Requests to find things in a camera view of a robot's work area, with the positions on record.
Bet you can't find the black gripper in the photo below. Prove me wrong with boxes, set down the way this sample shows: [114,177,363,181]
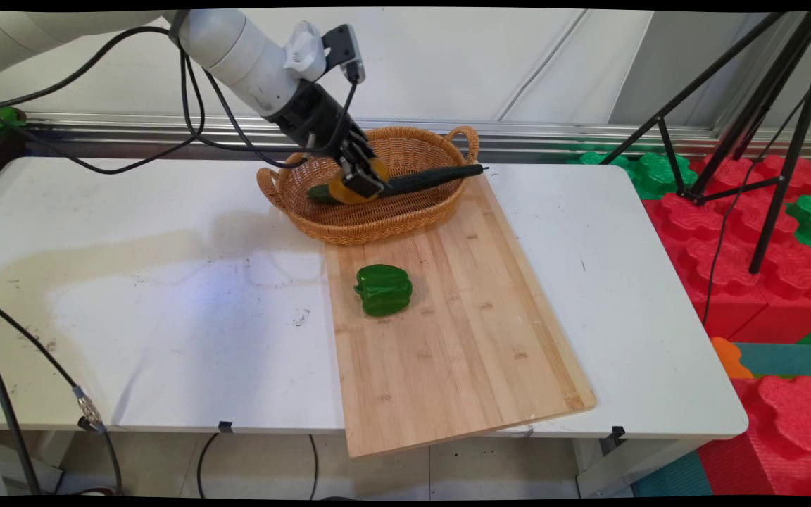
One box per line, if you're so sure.
[275,80,388,199]

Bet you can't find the yellow mango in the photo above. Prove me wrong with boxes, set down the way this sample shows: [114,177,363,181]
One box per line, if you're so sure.
[327,158,392,206]

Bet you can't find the woven wicker basket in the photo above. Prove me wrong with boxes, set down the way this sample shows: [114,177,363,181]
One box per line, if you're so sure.
[256,125,481,246]

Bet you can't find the dark green cucumber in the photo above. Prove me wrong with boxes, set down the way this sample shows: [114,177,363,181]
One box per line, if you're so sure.
[307,164,485,206]

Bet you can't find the green bell pepper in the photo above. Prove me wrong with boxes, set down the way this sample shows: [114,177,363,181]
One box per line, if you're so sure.
[354,264,414,318]

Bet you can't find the bamboo cutting board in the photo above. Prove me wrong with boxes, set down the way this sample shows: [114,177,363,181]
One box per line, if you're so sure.
[323,175,598,459]

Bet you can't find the large red foam block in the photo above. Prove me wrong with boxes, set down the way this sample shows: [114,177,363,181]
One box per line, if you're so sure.
[641,155,811,344]

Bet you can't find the black tripod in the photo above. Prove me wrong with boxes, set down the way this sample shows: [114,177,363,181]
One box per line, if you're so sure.
[599,11,811,275]

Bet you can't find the white table leg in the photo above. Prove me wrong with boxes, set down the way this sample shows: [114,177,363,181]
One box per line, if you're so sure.
[574,437,712,498]

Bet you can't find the orange foam piece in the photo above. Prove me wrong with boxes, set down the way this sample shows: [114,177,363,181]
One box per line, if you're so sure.
[711,337,755,380]

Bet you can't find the teal foam mat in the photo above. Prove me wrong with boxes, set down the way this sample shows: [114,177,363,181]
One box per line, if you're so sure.
[733,342,811,378]

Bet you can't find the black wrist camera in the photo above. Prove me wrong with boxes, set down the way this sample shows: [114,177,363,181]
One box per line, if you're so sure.
[320,24,367,84]

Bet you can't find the short black arm cable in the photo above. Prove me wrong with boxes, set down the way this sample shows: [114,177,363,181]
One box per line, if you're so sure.
[201,67,360,170]

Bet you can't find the long black arm cable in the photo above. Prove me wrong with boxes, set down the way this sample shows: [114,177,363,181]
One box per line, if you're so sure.
[0,49,207,176]

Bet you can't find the aluminium rail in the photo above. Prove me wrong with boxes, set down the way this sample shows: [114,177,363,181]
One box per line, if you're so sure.
[24,111,811,161]

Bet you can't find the black cable under table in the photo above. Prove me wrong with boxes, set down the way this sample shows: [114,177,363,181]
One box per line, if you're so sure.
[196,432,320,499]

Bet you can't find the thin black tripod cable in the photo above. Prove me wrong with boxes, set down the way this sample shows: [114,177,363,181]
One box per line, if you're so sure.
[700,92,809,329]

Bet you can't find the cable with metal connector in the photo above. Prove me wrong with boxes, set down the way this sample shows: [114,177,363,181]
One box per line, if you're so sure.
[0,289,123,496]

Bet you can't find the thick black cable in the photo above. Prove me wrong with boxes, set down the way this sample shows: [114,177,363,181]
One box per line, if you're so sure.
[0,330,42,497]

